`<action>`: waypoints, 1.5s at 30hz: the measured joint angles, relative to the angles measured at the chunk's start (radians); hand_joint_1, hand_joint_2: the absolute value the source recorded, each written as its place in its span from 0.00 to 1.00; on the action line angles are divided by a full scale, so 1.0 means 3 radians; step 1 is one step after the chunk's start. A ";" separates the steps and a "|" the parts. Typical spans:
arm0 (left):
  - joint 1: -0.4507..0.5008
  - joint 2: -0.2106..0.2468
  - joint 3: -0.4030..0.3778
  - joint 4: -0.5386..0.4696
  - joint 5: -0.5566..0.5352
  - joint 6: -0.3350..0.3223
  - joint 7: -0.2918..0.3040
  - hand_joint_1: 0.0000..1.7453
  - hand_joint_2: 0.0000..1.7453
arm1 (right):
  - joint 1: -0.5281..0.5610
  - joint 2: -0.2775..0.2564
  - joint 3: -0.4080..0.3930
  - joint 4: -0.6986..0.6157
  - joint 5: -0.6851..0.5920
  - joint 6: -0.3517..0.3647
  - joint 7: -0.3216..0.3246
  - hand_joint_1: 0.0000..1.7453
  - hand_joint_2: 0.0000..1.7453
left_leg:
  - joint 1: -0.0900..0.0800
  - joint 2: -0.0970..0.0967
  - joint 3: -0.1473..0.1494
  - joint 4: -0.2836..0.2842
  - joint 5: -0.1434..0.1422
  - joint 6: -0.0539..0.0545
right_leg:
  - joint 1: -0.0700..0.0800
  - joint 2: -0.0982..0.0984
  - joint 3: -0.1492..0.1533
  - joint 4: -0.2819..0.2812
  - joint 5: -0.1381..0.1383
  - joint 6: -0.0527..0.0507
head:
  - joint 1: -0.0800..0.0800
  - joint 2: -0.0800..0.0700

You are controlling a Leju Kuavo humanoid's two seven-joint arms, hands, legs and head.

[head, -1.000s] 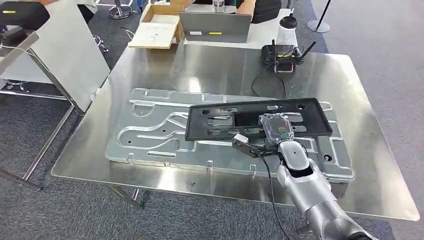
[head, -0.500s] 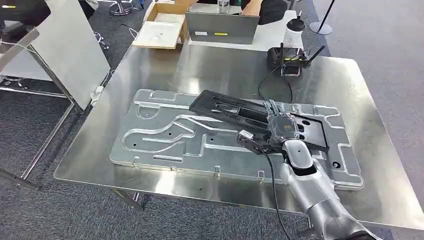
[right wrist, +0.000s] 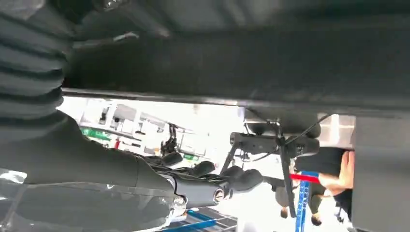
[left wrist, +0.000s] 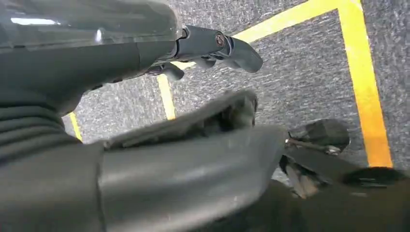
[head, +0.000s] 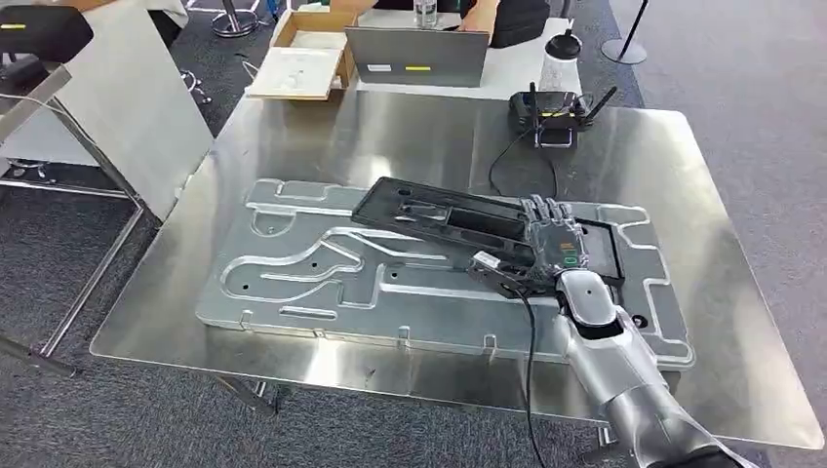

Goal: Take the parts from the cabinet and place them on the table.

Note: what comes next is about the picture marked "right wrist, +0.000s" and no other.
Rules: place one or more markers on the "green sign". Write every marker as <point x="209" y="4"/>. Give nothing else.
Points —
<point x="96" y="134"/>

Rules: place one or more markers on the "blue metal shelf rack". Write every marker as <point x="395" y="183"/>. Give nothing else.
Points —
<point x="302" y="205"/>

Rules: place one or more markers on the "dark grey smooth panel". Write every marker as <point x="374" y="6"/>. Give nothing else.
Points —
<point x="224" y="64"/>

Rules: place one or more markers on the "clear plastic wrap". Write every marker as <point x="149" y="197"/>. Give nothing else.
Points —
<point x="80" y="208"/>

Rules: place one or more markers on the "person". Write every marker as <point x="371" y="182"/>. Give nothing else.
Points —
<point x="320" y="160"/>
<point x="315" y="205"/>
<point x="283" y="198"/>

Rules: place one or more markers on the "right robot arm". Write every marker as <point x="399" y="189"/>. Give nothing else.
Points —
<point x="29" y="64"/>

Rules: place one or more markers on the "black camera rig on stand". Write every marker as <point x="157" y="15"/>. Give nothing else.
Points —
<point x="256" y="144"/>

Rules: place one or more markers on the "person's hand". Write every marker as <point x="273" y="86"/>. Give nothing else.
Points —
<point x="342" y="174"/>

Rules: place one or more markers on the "white exhibition booth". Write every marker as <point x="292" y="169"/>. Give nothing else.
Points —
<point x="128" y="121"/>

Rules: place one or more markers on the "red barrier belt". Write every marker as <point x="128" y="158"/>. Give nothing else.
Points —
<point x="304" y="178"/>

